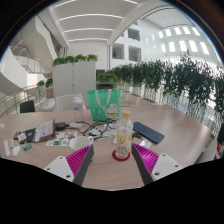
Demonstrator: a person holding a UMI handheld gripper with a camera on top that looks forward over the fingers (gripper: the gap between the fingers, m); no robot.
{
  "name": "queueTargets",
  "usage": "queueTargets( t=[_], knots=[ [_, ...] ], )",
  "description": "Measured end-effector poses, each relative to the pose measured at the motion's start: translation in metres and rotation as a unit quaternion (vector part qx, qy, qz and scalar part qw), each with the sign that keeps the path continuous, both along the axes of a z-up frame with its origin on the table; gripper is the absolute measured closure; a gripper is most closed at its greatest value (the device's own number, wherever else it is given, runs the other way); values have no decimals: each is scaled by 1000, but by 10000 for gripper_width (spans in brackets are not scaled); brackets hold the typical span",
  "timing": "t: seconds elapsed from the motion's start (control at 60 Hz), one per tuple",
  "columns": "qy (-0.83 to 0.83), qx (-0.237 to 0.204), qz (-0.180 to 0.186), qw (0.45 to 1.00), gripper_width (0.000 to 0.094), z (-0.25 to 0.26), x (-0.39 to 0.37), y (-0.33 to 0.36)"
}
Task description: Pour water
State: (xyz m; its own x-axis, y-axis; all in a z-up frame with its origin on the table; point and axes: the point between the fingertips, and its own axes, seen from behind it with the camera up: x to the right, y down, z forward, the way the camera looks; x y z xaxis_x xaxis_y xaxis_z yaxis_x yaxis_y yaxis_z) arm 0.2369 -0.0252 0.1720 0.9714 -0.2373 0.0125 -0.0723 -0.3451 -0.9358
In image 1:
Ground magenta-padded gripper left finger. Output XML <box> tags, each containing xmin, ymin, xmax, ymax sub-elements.
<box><xmin>43</xmin><ymin>143</ymin><xmax>95</xmax><ymax>187</ymax></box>

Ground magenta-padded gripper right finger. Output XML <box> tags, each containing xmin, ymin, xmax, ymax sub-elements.
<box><xmin>130</xmin><ymin>142</ymin><xmax>184</xmax><ymax>186</ymax></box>

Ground clear lemon drink bottle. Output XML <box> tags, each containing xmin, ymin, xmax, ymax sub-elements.
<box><xmin>114</xmin><ymin>110</ymin><xmax>134</xmax><ymax>160</ymax></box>

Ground white cup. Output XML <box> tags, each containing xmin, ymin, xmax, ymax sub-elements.
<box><xmin>69</xmin><ymin>135</ymin><xmax>94</xmax><ymax>153</ymax></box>

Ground sticker sheet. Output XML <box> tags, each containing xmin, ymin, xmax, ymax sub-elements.
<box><xmin>45</xmin><ymin>130</ymin><xmax>78</xmax><ymax>148</ymax></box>

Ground dark blue keyboard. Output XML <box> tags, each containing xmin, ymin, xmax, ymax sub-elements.
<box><xmin>132</xmin><ymin>121</ymin><xmax>166</xmax><ymax>145</ymax></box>

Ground open printed brochure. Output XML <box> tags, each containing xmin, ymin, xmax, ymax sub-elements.
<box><xmin>32</xmin><ymin>118</ymin><xmax>57</xmax><ymax>144</ymax></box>

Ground black wallet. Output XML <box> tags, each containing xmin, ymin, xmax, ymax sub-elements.
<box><xmin>19</xmin><ymin>128</ymin><xmax>38</xmax><ymax>144</ymax></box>

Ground green tote bag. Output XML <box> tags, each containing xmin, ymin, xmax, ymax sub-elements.
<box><xmin>86</xmin><ymin>88</ymin><xmax>122</xmax><ymax>122</ymax></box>

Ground black chair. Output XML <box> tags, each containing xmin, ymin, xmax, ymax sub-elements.
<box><xmin>19</xmin><ymin>99</ymin><xmax>36</xmax><ymax>114</ymax></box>

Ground brown planter with plants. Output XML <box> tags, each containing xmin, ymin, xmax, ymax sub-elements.
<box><xmin>36</xmin><ymin>78</ymin><xmax>54</xmax><ymax>100</ymax></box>

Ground white planter cabinet with plants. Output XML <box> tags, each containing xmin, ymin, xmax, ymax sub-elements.
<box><xmin>51</xmin><ymin>53</ymin><xmax>99</xmax><ymax>99</ymax></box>

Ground row of green hedge plants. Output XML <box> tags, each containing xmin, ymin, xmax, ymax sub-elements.
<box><xmin>96</xmin><ymin>54</ymin><xmax>224</xmax><ymax>121</ymax></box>

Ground ceiling light strips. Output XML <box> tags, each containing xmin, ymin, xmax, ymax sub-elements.
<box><xmin>54</xmin><ymin>0</ymin><xmax>138</xmax><ymax>43</ymax></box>

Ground tangled black cables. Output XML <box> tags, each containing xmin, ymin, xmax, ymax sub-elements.
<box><xmin>66</xmin><ymin>119</ymin><xmax>119</xmax><ymax>139</ymax></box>

